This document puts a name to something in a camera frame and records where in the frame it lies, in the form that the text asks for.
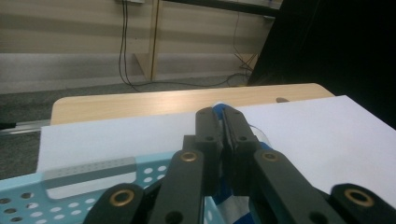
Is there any aluminium floor rail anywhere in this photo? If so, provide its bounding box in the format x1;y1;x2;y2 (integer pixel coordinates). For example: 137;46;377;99
0;119;52;136

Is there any black curtain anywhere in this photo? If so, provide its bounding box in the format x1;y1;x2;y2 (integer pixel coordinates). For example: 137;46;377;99
247;0;396;129

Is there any black horizontal bar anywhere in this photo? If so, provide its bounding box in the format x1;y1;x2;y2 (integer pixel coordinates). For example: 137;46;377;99
164;0;281;18

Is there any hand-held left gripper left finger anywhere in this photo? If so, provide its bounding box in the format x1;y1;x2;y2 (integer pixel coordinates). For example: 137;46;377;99
182;106;224;196

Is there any blue white striped baby romper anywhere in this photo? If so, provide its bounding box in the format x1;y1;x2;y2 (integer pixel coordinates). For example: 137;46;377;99
211;103;272;224

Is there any teal perforated plastic basket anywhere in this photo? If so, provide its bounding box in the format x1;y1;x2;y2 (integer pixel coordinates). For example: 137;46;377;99
0;151;260;224

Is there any thick black wall cable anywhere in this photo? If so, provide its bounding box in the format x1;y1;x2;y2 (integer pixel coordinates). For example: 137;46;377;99
118;0;250;92

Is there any thin black wall cable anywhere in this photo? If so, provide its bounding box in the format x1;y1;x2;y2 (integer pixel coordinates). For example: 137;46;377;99
233;12;260;73

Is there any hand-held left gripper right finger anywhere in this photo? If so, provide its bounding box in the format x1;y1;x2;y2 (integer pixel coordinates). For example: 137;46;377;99
221;106;262;196

